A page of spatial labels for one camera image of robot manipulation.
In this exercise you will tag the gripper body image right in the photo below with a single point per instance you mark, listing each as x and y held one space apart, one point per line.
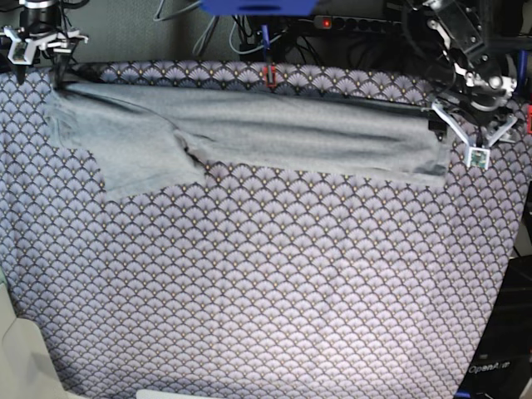
479 105

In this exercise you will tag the black OpenArm box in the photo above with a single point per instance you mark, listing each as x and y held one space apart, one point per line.
501 366

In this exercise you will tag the fan-patterned purple tablecloth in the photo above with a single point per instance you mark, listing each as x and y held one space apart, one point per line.
260 283

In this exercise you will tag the light grey T-shirt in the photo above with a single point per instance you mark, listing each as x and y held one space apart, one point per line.
147 138

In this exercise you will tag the red clamp at right edge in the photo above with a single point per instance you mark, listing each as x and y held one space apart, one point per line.
529 120

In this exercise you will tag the black power strip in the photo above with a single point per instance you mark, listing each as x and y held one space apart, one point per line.
355 24

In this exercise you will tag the white board at corner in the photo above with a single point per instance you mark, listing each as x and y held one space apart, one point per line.
26 367

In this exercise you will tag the red black table clamp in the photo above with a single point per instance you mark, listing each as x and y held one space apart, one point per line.
270 75

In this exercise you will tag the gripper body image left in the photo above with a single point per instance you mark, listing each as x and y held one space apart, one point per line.
28 42

